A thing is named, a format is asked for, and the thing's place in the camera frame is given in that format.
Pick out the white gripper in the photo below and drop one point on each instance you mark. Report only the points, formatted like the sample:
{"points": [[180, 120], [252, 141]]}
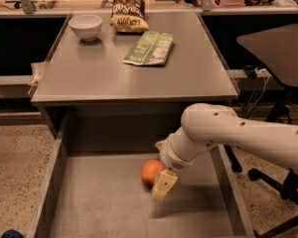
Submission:
{"points": [[170, 158]]}

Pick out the orange fruit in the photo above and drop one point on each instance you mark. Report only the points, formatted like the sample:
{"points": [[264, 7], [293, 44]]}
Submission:
{"points": [[150, 169]]}

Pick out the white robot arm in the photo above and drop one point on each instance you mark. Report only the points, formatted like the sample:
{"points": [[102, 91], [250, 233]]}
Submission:
{"points": [[205, 126]]}

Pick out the open grey top drawer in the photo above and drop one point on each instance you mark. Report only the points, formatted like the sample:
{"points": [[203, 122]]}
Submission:
{"points": [[93, 189]]}

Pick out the grey counter cabinet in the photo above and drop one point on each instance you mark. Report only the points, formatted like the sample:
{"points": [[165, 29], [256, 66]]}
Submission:
{"points": [[89, 73]]}

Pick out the green snack bag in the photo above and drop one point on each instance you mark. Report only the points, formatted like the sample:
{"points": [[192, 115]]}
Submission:
{"points": [[153, 48]]}

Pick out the black office chair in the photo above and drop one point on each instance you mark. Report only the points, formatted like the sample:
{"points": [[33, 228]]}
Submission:
{"points": [[288, 190]]}

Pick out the brown and yellow chip bag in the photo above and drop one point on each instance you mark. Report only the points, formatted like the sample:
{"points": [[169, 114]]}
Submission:
{"points": [[128, 16]]}

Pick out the white ceramic bowl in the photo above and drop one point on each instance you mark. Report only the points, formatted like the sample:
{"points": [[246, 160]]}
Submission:
{"points": [[86, 27]]}

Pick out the dark round side table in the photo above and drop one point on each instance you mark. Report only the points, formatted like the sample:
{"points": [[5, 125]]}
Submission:
{"points": [[277, 48]]}

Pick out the blue ball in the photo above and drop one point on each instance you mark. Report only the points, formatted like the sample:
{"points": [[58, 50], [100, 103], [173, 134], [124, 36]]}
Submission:
{"points": [[12, 234]]}

